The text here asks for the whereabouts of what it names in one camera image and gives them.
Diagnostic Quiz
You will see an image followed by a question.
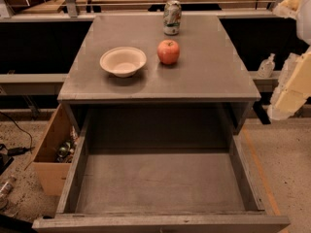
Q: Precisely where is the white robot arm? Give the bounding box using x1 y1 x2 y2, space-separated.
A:
267 0 311 120

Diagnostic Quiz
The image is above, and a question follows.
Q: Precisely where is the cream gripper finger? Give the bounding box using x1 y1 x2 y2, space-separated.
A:
272 0 302 19
267 51 311 120

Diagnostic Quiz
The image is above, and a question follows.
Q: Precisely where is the open grey top drawer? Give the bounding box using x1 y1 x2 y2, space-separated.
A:
34 107 290 233

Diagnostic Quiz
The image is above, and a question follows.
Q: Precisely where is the white paper bowl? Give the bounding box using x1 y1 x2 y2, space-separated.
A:
99 47 147 78

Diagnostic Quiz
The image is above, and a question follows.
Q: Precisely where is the red apple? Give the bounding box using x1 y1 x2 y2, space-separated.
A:
157 40 180 65

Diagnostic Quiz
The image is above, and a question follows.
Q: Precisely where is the white hand sanitizer bottle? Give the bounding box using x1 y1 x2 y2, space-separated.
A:
257 53 275 78

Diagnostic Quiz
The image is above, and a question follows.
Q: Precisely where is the plastic bottle on floor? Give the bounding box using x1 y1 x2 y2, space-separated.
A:
0 176 17 199

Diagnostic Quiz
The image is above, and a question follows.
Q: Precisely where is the grey cabinet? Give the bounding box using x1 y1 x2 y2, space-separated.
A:
58 13 260 128

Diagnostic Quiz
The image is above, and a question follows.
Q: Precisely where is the green white soda can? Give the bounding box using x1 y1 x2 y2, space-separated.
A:
163 0 182 35

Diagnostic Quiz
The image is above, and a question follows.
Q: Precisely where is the black power adapter cable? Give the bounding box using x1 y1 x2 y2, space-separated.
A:
0 111 35 157

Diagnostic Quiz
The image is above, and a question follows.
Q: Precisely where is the cardboard box with items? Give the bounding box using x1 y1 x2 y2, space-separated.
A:
32 105 77 196

